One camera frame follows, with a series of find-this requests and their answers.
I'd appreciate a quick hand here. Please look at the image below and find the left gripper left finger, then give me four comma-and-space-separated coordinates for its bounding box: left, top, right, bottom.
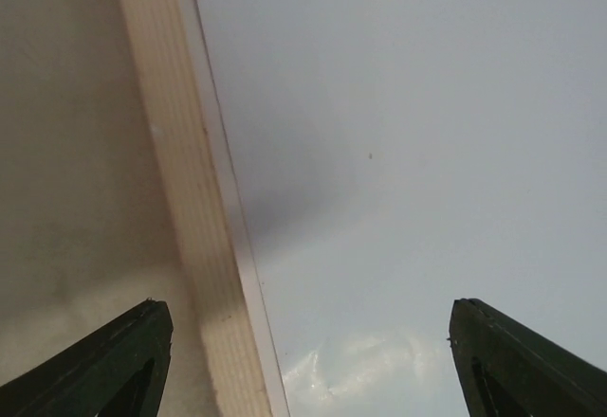
1, 299, 174, 416

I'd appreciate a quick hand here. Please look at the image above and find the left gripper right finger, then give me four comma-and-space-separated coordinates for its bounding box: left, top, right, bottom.
449, 299, 606, 416

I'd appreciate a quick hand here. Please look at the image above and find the pink picture frame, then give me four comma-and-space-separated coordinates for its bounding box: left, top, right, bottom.
120, 0, 288, 416

